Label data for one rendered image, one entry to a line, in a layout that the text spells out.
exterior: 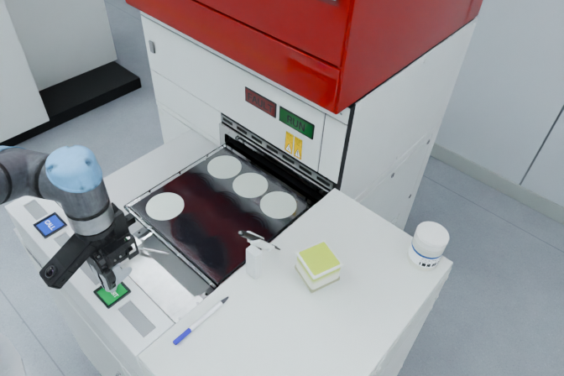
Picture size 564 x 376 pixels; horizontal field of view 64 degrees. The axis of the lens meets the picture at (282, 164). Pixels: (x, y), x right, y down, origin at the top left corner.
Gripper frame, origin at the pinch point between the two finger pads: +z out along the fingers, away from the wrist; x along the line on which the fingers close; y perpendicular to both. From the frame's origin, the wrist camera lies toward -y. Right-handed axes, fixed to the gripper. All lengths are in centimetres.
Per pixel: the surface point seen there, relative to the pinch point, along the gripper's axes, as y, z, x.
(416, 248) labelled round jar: 51, -4, -43
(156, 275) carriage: 12.0, 10.1, 1.9
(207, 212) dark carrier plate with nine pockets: 32.5, 8.2, 6.8
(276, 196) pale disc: 50, 8, -2
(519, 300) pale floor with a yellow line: 144, 98, -72
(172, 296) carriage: 11.0, 10.1, -5.3
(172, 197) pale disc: 29.4, 8.1, 17.8
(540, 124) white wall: 207, 49, -39
